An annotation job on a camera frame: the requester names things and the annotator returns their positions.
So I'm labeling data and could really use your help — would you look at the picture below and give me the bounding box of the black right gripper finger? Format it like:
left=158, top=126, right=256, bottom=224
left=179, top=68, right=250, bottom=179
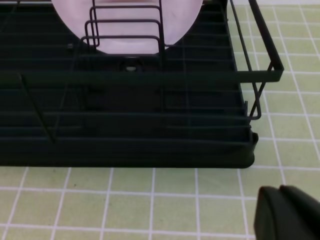
left=253, top=185, right=320, bottom=240

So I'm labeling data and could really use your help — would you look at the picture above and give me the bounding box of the pink round plate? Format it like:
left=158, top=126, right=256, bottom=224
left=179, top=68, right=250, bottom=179
left=52, top=0, right=203, bottom=55

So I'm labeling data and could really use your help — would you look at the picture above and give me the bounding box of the black wire dish rack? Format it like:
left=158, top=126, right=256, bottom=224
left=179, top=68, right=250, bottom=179
left=0, top=0, right=284, bottom=169

